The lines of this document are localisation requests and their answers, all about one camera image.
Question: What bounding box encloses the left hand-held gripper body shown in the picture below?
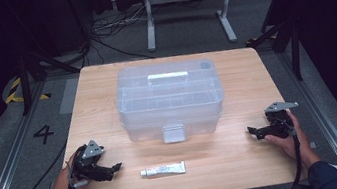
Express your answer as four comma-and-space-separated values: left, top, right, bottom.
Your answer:
64, 137, 117, 189

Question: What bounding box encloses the right hand-held gripper cable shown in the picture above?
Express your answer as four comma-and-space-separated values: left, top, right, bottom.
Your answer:
275, 129, 308, 189

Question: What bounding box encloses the clear plastic storage box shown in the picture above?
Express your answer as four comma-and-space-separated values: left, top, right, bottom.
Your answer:
110, 53, 231, 152

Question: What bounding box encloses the person's left hand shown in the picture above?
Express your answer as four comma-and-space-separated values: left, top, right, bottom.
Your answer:
45, 151, 90, 189

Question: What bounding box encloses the black metal stand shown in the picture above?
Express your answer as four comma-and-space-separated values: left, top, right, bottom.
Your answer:
238, 0, 311, 90
12, 42, 87, 117

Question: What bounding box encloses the yellow black floor tape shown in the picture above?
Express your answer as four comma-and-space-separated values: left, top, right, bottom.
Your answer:
1, 72, 53, 107

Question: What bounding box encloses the person's right hand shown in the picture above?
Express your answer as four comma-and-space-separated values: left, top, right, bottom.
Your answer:
260, 106, 323, 174

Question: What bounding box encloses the white ointment tube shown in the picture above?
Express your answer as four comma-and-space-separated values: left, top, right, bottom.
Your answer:
139, 160, 187, 180

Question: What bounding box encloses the bundle of floor cables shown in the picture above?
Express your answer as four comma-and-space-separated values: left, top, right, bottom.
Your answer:
87, 4, 156, 68

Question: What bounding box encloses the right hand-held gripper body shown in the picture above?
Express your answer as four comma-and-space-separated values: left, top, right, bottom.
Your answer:
263, 98, 304, 142

